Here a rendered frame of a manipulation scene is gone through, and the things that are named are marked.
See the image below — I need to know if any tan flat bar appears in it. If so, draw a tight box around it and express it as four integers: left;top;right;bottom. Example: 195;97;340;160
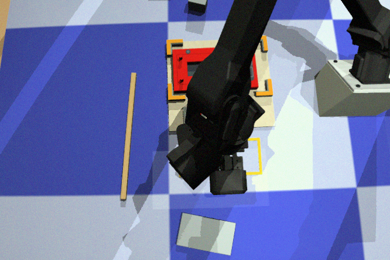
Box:
120;73;136;199

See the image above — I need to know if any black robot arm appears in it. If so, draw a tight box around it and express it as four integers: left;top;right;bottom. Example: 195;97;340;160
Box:
166;0;390;190

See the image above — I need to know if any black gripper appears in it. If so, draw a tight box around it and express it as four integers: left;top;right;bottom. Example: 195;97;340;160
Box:
210;140;249;195

